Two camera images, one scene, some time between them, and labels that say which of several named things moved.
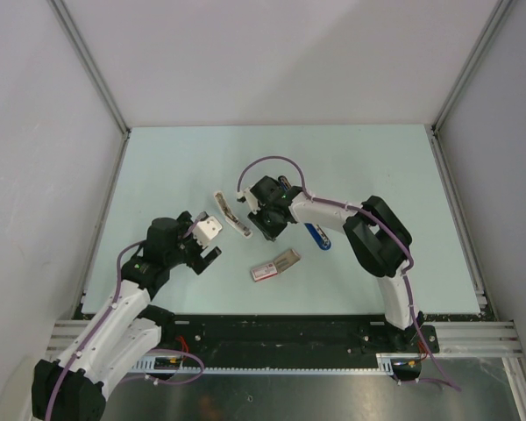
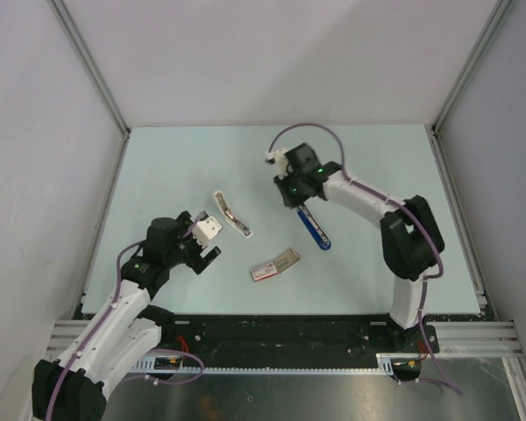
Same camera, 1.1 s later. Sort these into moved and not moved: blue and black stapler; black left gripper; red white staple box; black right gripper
Moved: black right gripper
Not moved: black left gripper; red white staple box; blue and black stapler
